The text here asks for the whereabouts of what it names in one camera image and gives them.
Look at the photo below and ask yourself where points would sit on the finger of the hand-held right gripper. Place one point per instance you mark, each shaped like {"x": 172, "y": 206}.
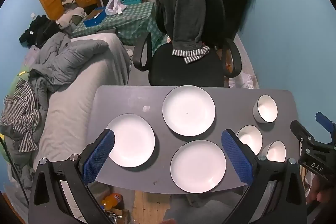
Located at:
{"x": 302, "y": 133}
{"x": 324, "y": 119}

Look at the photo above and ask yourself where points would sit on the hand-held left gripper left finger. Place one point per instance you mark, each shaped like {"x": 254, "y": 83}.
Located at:
{"x": 98, "y": 155}

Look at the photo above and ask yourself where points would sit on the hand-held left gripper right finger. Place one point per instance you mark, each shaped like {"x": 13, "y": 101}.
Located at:
{"x": 236, "y": 155}

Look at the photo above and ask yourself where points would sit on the white bowl black rim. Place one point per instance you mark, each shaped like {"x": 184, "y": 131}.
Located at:
{"x": 250, "y": 138}
{"x": 277, "y": 151}
{"x": 266, "y": 108}

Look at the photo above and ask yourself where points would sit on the white plate black rim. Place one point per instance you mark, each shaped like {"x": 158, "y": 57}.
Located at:
{"x": 198, "y": 166}
{"x": 131, "y": 140}
{"x": 188, "y": 111}

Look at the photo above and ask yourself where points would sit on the person's right hand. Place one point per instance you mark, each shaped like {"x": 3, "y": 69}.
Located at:
{"x": 319, "y": 192}

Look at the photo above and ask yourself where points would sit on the orange drink bottle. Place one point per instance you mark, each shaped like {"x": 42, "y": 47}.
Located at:
{"x": 113, "y": 200}

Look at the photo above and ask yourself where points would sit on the bed with grey sheet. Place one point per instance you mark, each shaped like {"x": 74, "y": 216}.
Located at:
{"x": 73, "y": 113}

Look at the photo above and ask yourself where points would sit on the person's grey trousers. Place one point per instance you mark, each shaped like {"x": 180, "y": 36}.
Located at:
{"x": 189, "y": 209}

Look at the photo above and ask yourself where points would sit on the white tied plastic bag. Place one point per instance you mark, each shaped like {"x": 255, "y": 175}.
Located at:
{"x": 246, "y": 80}

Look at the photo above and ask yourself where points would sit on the striped shirt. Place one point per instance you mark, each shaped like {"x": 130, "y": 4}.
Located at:
{"x": 22, "y": 113}

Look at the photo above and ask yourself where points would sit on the orange packaging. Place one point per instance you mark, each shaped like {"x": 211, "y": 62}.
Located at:
{"x": 229, "y": 66}

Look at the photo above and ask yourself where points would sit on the black office chair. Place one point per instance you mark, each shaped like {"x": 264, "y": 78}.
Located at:
{"x": 183, "y": 71}

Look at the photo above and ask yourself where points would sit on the grey duvet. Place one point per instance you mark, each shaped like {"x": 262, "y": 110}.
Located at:
{"x": 65, "y": 61}

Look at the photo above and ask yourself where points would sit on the green cushion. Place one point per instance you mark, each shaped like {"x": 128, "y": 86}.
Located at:
{"x": 18, "y": 79}

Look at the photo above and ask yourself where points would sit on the blue cardboard box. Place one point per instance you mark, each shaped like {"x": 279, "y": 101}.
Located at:
{"x": 95, "y": 19}

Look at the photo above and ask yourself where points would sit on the green checked tablecloth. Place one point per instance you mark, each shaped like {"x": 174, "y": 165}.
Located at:
{"x": 131, "y": 22}

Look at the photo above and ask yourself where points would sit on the black clothes pile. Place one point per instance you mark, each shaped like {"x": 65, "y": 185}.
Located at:
{"x": 39, "y": 29}

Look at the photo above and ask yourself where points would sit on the beige clothes pile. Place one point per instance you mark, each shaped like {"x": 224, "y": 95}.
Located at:
{"x": 69, "y": 18}

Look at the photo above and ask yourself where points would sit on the dark grey garment striped hem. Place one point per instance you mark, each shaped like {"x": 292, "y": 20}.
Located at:
{"x": 189, "y": 11}

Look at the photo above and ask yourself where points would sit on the blue plastic crate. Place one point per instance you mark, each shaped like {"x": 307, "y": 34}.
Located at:
{"x": 132, "y": 0}

